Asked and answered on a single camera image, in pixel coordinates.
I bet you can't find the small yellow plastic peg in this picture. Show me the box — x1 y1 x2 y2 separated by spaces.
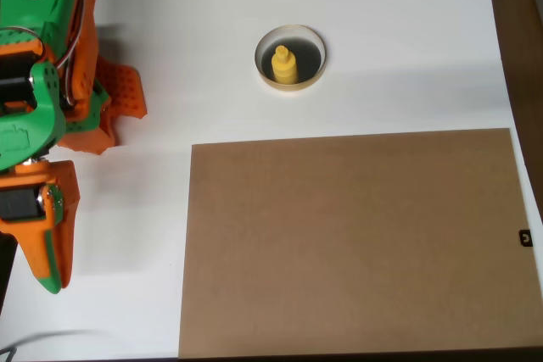
271 44 299 85

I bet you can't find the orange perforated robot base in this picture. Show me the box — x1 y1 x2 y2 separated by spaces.
57 55 148 156

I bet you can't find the round dish with dark bottom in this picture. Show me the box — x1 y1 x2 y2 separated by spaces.
254 25 327 92

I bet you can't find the brown rectangular hardboard sheet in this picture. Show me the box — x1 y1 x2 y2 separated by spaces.
177 127 543 359

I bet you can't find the thin grey cable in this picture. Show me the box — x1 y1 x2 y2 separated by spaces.
0 328 103 362

